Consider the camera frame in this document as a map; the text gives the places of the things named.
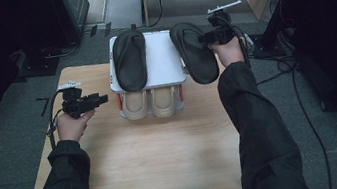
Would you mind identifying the short black floor cable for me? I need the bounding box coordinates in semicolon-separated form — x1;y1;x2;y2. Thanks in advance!
250;50;299;88

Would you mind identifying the person's right hand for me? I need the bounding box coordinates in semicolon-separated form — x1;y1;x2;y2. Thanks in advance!
208;33;251;71

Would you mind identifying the person's left hand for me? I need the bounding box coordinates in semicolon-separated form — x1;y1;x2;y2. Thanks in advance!
54;108;100;145

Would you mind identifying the left hand-held gripper black cable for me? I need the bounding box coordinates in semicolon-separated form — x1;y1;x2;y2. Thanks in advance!
40;89;74;151

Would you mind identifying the black metal stand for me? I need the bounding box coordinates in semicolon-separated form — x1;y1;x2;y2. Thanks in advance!
241;0;320;61

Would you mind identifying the cream clog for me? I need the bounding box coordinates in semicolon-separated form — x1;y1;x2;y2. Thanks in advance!
148;84;180;120
120;89;152;123

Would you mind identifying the black flat stand base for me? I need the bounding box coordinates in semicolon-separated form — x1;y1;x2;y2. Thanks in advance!
13;41;84;81

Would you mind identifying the black cabinet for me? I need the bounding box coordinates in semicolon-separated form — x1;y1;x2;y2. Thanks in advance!
50;0;96;48

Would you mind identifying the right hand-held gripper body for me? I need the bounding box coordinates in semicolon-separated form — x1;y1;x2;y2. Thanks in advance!
205;0;248;46

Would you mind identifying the long black floor cable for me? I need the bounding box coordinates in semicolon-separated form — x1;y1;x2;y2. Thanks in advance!
276;51;336;189

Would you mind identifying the right hand-held gripper black cable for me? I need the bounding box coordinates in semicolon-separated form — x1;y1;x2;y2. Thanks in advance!
220;11;253;71

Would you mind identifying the white shoe rack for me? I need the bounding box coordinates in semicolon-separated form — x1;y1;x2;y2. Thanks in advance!
102;26;193;122

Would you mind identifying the black sandal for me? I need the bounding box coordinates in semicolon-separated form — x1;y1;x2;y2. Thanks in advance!
167;17;222;89
109;26;153;95

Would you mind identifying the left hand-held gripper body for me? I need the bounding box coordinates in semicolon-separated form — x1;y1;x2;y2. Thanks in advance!
56;79;98;121

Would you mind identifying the black floor tape mark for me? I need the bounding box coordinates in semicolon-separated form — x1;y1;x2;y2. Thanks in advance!
36;95;54;118

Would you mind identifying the hand-held gripper black cable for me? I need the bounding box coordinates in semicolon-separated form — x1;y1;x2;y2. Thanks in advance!
40;89;74;151
220;11;253;71

